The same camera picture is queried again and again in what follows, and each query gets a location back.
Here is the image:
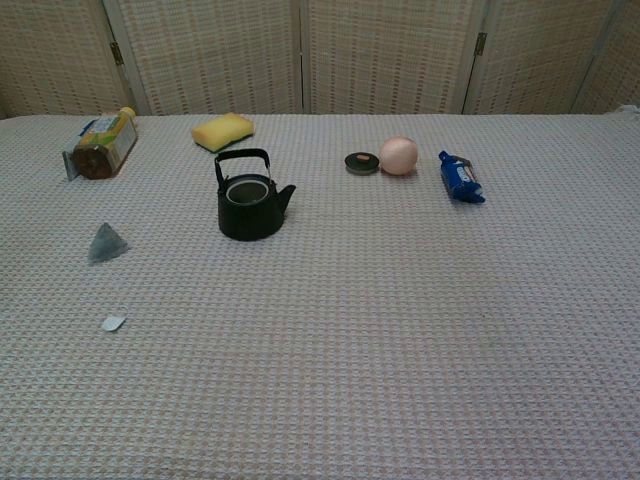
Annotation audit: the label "pyramid tea bag with tag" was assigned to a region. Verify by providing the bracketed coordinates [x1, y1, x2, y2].
[87, 222, 130, 333]

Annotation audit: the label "black teapot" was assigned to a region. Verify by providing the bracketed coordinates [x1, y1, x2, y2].
[214, 147, 297, 243]

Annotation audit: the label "tea bottle with yellow cap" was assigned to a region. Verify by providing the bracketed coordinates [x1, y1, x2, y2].
[69, 105, 139, 182]

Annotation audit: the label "woven pale tablecloth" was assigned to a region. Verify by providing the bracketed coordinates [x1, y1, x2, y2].
[0, 103, 640, 480]

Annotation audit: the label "pink peach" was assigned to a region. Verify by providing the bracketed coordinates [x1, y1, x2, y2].
[378, 135, 420, 177]

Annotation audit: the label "yellow sponge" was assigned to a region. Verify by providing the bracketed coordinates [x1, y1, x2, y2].
[191, 112, 256, 154]

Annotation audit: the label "blue cookie packet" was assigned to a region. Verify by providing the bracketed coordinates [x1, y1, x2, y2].
[438, 149, 487, 205]

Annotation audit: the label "woven folding screen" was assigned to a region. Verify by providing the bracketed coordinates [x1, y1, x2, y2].
[0, 0, 640, 120]

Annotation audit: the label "black ring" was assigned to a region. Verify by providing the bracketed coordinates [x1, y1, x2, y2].
[344, 151, 382, 177]

